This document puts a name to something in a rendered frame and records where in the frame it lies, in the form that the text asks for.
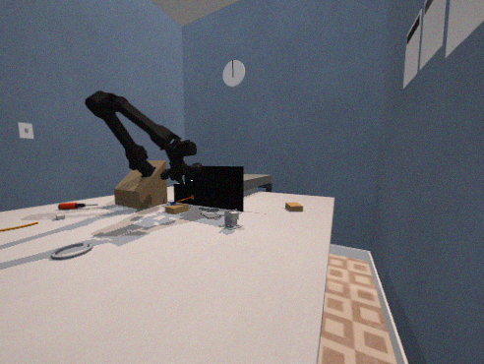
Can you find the red-handled screwdriver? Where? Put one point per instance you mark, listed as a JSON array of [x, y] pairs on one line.
[[70, 206]]

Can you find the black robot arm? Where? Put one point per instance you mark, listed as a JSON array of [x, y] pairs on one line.
[[160, 135]]

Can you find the white rectangle with black border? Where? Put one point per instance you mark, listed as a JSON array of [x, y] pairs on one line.
[[210, 214]]

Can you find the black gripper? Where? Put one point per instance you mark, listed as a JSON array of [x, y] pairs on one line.
[[195, 168]]

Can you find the black flat panel with round hole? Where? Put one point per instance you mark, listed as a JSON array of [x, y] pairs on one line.
[[218, 187]]

